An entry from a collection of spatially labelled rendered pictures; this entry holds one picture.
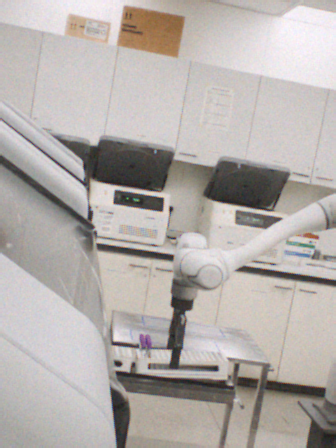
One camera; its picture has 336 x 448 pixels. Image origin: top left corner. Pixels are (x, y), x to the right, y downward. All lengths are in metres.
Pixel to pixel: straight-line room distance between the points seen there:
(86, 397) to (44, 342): 0.02
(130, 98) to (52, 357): 4.49
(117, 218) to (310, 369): 1.76
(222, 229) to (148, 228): 0.51
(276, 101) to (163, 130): 0.84
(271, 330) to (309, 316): 0.29
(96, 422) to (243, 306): 4.47
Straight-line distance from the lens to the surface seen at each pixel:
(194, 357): 2.21
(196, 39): 5.13
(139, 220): 4.42
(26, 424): 0.18
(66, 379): 0.19
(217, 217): 4.53
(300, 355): 4.86
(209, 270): 1.91
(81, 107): 4.66
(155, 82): 4.70
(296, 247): 5.10
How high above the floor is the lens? 1.51
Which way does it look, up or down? 6 degrees down
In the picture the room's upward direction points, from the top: 10 degrees clockwise
